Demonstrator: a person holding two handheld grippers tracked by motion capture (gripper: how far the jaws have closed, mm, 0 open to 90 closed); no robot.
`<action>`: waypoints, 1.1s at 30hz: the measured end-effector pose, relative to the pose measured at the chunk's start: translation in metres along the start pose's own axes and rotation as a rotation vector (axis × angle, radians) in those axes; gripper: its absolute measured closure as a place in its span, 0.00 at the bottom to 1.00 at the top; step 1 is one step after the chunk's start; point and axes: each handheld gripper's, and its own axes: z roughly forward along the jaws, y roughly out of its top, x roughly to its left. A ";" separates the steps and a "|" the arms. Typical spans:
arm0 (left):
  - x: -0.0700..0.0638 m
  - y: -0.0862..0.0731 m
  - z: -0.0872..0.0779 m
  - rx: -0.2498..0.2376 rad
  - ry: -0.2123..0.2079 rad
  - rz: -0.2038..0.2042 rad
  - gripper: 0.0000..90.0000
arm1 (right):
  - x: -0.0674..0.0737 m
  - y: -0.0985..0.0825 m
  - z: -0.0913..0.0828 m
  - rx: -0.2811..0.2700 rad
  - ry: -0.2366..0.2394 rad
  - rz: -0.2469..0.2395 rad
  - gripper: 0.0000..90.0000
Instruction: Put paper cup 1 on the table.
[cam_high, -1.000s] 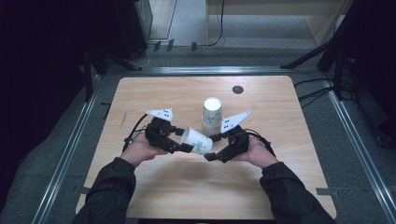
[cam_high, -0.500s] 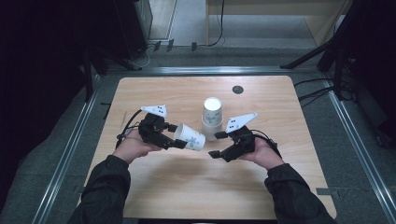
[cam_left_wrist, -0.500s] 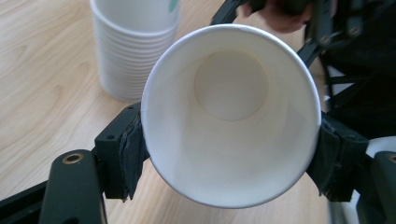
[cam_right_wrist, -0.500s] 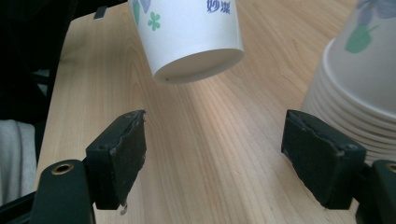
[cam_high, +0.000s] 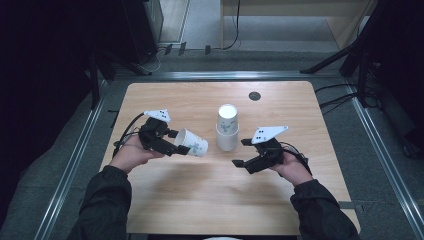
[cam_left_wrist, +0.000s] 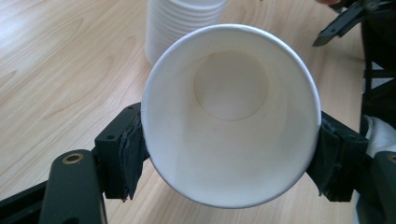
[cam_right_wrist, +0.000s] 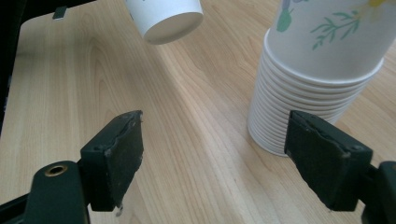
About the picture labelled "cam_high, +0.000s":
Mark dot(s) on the black cabinet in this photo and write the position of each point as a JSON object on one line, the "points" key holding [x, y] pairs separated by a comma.
{"points": [[141, 30]]}

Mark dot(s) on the long metal floor rail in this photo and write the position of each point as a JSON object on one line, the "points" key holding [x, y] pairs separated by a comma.
{"points": [[383, 150], [71, 166], [226, 75]]}

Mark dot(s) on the grey tape strip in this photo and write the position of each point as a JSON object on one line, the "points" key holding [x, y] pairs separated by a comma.
{"points": [[350, 205]]}

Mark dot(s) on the plain white paper cup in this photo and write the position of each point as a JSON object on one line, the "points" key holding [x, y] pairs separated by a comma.
{"points": [[227, 141]]}

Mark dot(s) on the black tripod stand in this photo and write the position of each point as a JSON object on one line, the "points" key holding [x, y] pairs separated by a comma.
{"points": [[361, 50]]}

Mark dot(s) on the light wooden furniture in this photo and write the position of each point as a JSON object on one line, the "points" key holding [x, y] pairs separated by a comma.
{"points": [[343, 20]]}

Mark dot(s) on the black round table grommet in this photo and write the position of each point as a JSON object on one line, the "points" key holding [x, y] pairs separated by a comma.
{"points": [[254, 96]]}

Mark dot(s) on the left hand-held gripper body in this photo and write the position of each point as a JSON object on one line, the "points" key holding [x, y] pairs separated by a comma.
{"points": [[151, 135]]}

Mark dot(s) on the person's left hand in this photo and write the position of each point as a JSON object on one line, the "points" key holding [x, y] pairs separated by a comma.
{"points": [[131, 156]]}

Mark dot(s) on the black metal stand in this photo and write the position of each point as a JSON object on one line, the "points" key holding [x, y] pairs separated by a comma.
{"points": [[95, 76]]}

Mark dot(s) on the white printed paper cup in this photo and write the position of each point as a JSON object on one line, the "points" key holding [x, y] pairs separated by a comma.
{"points": [[228, 117], [193, 144]]}

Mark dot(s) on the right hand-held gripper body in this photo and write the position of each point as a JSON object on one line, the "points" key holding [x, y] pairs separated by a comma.
{"points": [[270, 151]]}

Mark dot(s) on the person's right hand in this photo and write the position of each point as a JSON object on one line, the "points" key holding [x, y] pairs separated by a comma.
{"points": [[295, 170]]}

